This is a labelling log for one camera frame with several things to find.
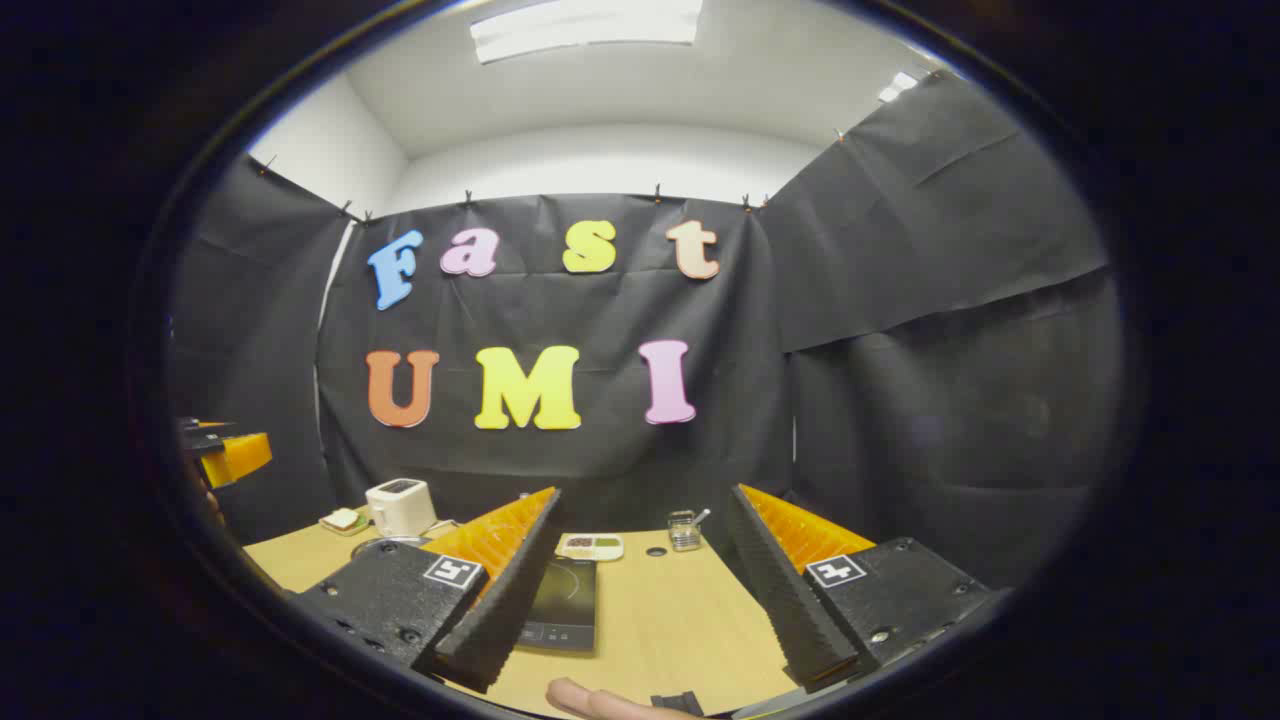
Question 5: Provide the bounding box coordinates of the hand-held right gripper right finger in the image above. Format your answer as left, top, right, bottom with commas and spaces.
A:
726, 484, 1004, 694

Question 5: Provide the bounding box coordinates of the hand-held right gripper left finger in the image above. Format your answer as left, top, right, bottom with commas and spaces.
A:
293, 486, 563, 694

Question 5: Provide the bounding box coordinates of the black induction cooktop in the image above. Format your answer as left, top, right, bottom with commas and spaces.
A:
515, 557, 599, 653

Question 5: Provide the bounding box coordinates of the stainless steel pot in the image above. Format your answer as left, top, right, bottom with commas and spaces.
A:
350, 535, 431, 561

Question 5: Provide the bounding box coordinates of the white divided food tray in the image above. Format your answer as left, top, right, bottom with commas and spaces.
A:
556, 533, 625, 562

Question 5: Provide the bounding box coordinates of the white toaster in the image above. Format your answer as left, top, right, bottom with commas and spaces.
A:
365, 478, 438, 538

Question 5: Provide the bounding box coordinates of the black backdrop cloth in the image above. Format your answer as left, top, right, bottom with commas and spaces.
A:
165, 70, 1126, 591

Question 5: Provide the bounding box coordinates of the large ceiling light panel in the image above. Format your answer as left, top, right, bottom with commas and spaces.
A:
470, 0, 704, 64

